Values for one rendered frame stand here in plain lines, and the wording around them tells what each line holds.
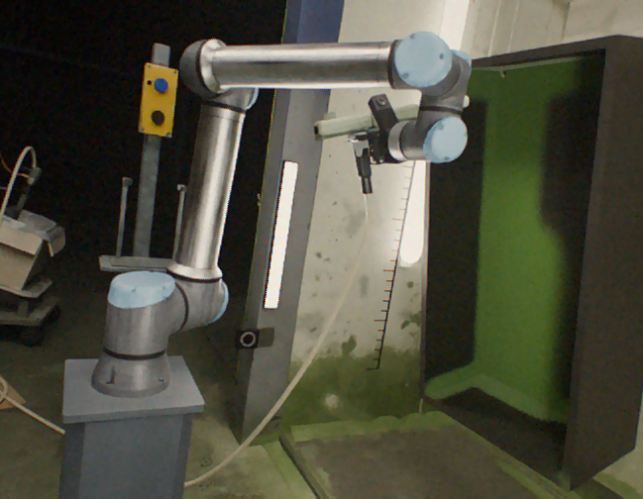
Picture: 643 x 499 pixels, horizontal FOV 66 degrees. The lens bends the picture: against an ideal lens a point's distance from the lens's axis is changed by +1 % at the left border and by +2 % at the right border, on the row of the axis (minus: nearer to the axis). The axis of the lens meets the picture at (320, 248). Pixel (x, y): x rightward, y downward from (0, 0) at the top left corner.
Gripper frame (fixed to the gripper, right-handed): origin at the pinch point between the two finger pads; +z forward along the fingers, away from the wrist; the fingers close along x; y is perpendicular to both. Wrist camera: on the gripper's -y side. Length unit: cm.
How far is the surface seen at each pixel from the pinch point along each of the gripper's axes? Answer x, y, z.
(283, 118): 11, -6, 76
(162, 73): -30, -31, 88
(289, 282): -3, 62, 73
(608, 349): 45, 69, -38
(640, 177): 58, 24, -38
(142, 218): -52, 22, 94
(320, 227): 16, 42, 73
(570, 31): 171, -18, 68
